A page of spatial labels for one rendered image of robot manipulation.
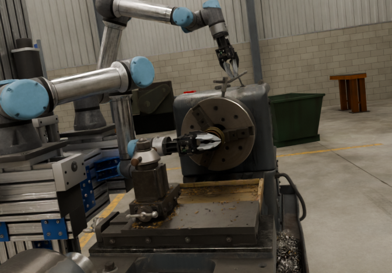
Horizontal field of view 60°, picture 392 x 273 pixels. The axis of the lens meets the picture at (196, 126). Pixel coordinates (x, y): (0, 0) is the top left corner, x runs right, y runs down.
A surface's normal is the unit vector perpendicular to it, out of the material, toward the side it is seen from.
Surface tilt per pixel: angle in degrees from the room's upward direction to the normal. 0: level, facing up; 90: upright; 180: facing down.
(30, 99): 91
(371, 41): 90
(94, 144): 90
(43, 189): 90
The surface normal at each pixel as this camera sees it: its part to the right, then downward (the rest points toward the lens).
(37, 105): 0.58, 0.04
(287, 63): -0.05, 0.13
